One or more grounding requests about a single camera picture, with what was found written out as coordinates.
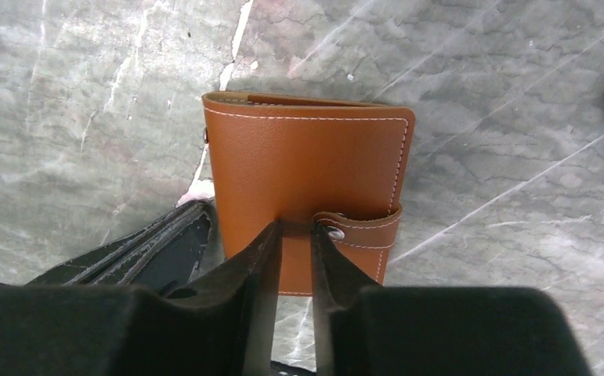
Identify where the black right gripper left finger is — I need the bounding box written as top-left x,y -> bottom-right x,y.
0,222 -> 283,375

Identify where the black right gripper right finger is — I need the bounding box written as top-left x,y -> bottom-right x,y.
311,224 -> 591,375

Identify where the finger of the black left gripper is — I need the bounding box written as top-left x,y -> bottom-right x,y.
29,200 -> 215,295

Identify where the brown leather card holder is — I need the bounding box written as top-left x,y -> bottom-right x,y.
202,91 -> 416,296

